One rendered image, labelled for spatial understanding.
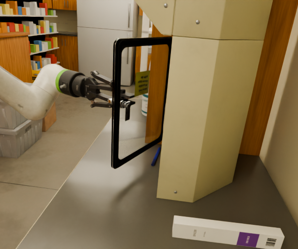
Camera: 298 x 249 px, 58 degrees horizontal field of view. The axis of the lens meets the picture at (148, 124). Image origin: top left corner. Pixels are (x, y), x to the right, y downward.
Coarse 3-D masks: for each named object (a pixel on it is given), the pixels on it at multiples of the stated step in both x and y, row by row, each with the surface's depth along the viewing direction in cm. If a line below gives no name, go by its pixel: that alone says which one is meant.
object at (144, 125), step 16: (128, 48) 74; (144, 48) 81; (160, 48) 88; (128, 64) 76; (144, 64) 83; (160, 64) 90; (128, 80) 78; (144, 80) 85; (160, 80) 93; (112, 96) 75; (128, 96) 81; (144, 96) 88; (160, 96) 96; (112, 112) 77; (144, 112) 90; (160, 112) 100; (112, 128) 79; (128, 128) 85; (144, 128) 93; (160, 128) 103; (112, 144) 81; (128, 144) 88; (144, 144) 96; (112, 160) 83
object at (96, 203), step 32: (96, 160) 99; (256, 160) 108; (64, 192) 81; (96, 192) 82; (128, 192) 83; (224, 192) 86; (256, 192) 88; (64, 224) 69; (96, 224) 69; (128, 224) 70; (160, 224) 71; (256, 224) 74; (288, 224) 75
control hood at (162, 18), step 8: (136, 0) 62; (144, 0) 61; (152, 0) 61; (160, 0) 61; (168, 0) 61; (144, 8) 62; (152, 8) 62; (160, 8) 62; (168, 8) 61; (152, 16) 62; (160, 16) 62; (168, 16) 62; (160, 24) 63; (168, 24) 63; (160, 32) 64; (168, 32) 63
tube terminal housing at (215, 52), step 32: (192, 0) 60; (224, 0) 59; (256, 0) 66; (192, 32) 63; (224, 32) 63; (256, 32) 71; (192, 64) 65; (224, 64) 67; (256, 64) 76; (192, 96) 68; (224, 96) 72; (192, 128) 72; (224, 128) 77; (160, 160) 76; (192, 160) 75; (224, 160) 83; (160, 192) 80; (192, 192) 79
